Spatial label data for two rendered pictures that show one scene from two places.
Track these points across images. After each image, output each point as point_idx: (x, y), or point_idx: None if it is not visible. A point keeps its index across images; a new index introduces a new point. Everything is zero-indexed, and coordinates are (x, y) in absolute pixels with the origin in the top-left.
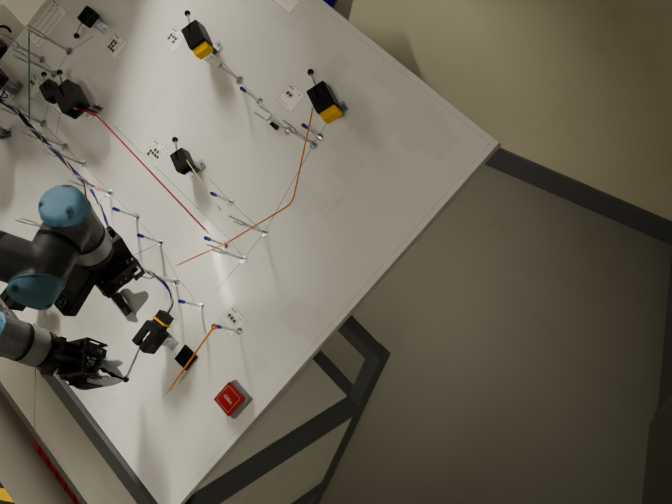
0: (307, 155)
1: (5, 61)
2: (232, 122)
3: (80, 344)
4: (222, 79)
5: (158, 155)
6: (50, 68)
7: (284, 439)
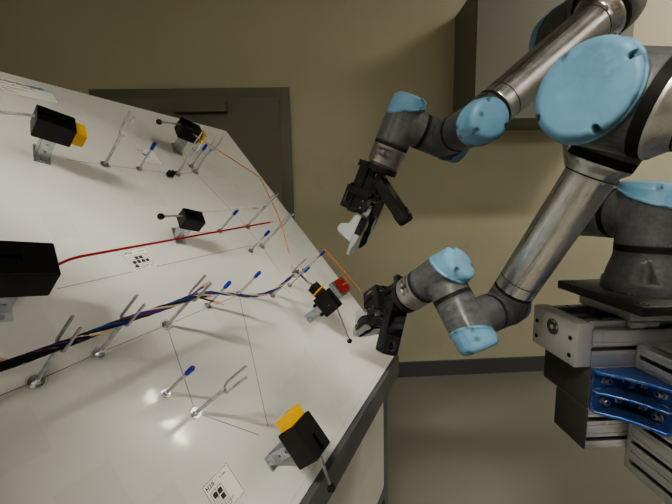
0: (201, 178)
1: None
2: (147, 192)
3: (380, 292)
4: (91, 171)
5: (145, 257)
6: None
7: None
